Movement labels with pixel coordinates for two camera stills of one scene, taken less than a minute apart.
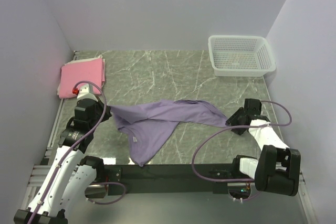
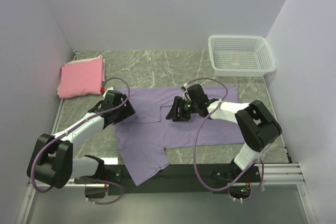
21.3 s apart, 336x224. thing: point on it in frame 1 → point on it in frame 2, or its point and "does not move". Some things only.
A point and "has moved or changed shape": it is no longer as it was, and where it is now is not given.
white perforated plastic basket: x=241 y=55 does not move
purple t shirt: x=148 y=125 has moved or changed shape
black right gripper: x=232 y=119 → x=174 y=113
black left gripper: x=107 y=114 → x=128 y=110
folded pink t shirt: x=92 y=70 does not move
